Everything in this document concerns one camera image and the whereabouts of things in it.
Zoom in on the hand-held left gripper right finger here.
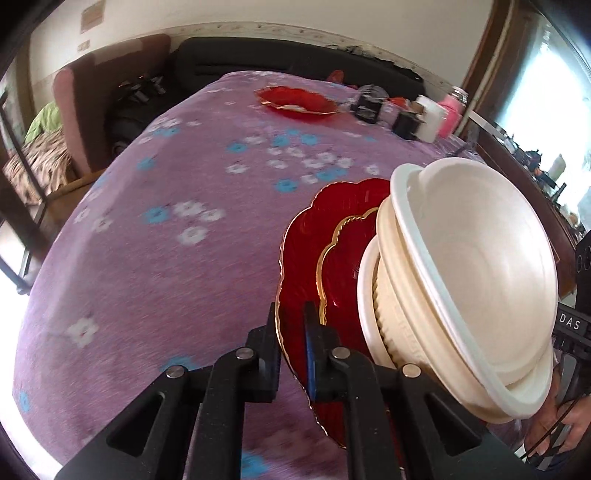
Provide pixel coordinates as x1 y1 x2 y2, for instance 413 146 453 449
302 300 539 480

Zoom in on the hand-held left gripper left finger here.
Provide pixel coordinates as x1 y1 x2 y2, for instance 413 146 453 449
54 302 282 480

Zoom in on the cream ribbed bowl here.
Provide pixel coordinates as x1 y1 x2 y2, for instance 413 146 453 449
373 203 555 424

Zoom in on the white plastic bowl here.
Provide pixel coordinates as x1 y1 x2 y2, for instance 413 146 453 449
357 233 395 360
390 163 560 414

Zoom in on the large red flower-shaped plate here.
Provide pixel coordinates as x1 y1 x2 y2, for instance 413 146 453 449
275 178 409 469

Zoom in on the red gold-edged plate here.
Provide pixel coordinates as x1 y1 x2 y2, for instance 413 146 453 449
316 207 384 326

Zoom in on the person's right hand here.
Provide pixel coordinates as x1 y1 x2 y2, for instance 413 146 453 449
524 360 591 469

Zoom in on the pink bottle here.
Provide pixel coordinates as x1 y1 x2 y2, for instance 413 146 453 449
436 85 469 139

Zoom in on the white cup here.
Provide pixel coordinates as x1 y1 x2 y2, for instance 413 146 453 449
414 95 448 143

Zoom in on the small red plate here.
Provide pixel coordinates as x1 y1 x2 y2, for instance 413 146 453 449
255 85 341 121

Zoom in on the black jar with red label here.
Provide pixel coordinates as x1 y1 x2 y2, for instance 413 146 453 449
392 98 423 140

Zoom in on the dark wooden chair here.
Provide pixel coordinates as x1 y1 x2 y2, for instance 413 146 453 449
0 90 109 296

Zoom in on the black equipment pile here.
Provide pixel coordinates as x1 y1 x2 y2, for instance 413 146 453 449
117 76 167 104

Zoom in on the black sofa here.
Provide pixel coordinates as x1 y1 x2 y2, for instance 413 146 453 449
108 37 426 158

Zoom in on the patterned bed blanket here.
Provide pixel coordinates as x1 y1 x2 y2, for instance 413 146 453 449
2 134 77 206

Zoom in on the pink armchair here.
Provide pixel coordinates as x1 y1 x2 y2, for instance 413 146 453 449
52 33 172 178

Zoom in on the green cloth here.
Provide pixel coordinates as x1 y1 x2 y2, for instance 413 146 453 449
23 102 61 144

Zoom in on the brown window frame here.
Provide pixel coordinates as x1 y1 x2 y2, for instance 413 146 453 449
462 0 514 93

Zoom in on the small wall frame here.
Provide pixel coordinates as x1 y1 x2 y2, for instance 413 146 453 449
79 0 105 34

